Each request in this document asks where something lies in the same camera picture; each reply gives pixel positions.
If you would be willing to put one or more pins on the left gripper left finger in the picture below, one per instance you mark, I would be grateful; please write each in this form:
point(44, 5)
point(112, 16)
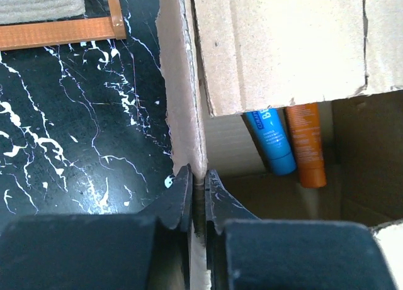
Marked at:
point(170, 261)

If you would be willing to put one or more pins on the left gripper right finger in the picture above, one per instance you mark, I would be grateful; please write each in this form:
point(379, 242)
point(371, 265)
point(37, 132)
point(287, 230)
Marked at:
point(220, 206)

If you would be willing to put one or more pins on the brown cardboard express box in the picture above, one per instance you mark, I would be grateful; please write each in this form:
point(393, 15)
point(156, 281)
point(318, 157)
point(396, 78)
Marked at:
point(220, 58)

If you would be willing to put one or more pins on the blue tube in box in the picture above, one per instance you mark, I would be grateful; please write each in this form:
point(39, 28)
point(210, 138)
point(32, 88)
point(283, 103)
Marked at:
point(272, 140)

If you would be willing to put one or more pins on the orange tube in box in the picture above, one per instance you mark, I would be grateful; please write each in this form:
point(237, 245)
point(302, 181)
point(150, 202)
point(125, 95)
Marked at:
point(305, 131)

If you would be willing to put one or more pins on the orange wooden shelf rack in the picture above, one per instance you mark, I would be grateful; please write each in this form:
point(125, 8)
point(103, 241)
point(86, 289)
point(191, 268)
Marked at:
point(31, 35)

